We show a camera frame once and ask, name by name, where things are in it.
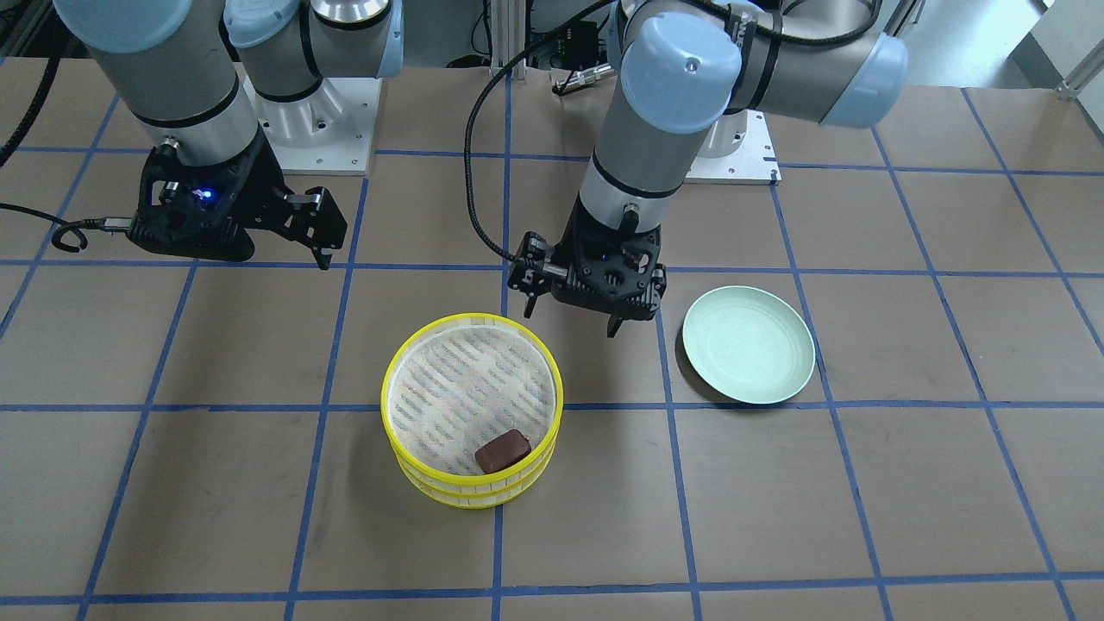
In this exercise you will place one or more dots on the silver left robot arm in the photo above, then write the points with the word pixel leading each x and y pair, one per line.
pixel 682 67

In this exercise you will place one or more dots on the light green round plate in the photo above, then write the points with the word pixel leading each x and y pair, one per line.
pixel 748 344

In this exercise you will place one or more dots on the yellow top steamer layer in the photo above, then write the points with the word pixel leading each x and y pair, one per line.
pixel 459 383

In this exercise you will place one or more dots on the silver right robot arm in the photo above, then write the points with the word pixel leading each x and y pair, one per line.
pixel 234 96

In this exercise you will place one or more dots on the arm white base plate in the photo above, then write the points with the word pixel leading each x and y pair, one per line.
pixel 737 151
pixel 328 132

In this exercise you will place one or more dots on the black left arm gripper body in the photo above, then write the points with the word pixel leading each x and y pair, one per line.
pixel 528 269

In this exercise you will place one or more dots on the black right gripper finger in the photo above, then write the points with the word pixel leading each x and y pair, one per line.
pixel 314 220

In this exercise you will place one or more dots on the brown steamed bun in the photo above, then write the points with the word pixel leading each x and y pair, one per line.
pixel 502 451

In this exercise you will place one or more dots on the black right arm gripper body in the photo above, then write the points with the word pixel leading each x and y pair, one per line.
pixel 255 191

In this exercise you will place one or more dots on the yellow steamer layer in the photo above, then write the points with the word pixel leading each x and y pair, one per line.
pixel 477 492
pixel 459 383

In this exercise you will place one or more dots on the yellow bottom steamer layer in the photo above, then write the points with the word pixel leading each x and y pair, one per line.
pixel 477 492

